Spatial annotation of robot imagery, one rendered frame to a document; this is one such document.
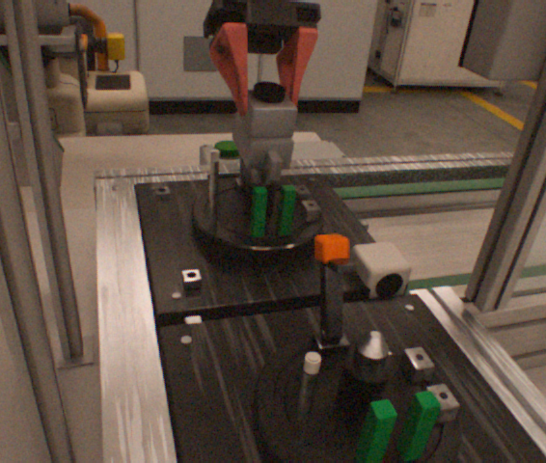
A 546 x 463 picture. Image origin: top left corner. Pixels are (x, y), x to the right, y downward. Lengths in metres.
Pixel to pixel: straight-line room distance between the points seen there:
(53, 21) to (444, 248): 0.83
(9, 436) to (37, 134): 0.26
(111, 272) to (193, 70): 3.11
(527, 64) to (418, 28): 4.21
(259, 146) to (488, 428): 0.30
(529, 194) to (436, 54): 4.36
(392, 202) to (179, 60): 2.93
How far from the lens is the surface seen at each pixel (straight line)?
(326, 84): 3.84
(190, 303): 0.46
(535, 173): 0.46
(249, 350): 0.42
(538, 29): 0.45
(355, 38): 3.83
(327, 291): 0.37
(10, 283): 0.31
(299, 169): 0.72
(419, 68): 4.76
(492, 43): 0.43
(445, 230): 0.74
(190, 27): 3.52
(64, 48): 1.07
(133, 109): 1.48
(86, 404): 0.53
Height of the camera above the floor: 1.27
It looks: 32 degrees down
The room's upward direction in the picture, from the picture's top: 6 degrees clockwise
